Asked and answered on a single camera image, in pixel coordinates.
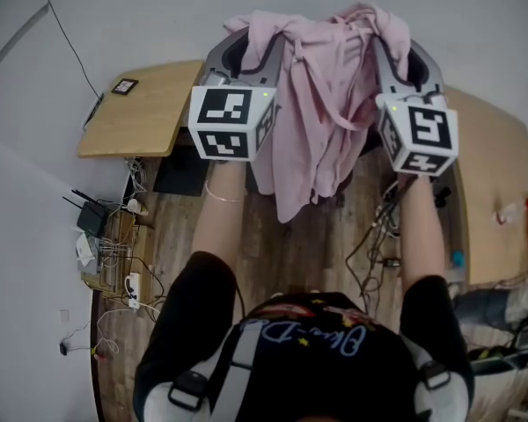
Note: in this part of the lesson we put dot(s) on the black router with antennas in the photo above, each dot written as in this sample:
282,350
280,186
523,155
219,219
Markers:
92,220

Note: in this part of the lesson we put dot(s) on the grey socket strip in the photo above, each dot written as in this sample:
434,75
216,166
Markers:
93,111

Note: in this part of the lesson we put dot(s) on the white power strip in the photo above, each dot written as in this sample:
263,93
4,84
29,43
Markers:
133,290

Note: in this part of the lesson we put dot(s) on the white red plastic packet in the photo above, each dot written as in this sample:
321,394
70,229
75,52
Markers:
508,214

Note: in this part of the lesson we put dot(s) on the small teal object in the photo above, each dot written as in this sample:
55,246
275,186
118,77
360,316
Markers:
457,258

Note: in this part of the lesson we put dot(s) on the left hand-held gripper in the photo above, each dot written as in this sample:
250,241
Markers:
222,117

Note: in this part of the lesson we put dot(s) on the black desk base plate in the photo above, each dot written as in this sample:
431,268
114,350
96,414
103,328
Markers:
180,174

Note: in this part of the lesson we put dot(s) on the small wooden desk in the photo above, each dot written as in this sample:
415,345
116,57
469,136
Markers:
136,117

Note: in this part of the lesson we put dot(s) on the small white flat device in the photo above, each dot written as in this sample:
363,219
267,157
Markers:
85,249

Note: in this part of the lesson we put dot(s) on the white round plug adapter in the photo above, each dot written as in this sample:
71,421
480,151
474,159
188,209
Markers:
134,206

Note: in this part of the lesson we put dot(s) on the pink garment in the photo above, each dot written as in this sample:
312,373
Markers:
325,104

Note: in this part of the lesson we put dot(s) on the white wall socket plate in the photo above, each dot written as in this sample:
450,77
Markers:
64,315

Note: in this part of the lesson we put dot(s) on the black green object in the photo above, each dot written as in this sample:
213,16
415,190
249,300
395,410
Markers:
523,341

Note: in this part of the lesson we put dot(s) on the person's right forearm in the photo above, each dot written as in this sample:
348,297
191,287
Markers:
422,227

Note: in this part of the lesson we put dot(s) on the large wooden desk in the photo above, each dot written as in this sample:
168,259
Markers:
488,169

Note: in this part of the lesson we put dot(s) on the small black charger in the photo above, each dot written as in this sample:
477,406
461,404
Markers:
63,349

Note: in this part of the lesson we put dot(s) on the person's black printed shirt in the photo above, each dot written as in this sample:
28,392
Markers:
317,376

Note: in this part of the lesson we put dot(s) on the person's left forearm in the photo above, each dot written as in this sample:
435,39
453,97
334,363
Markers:
220,222

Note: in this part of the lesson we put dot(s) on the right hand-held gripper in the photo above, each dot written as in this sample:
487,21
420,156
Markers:
422,134

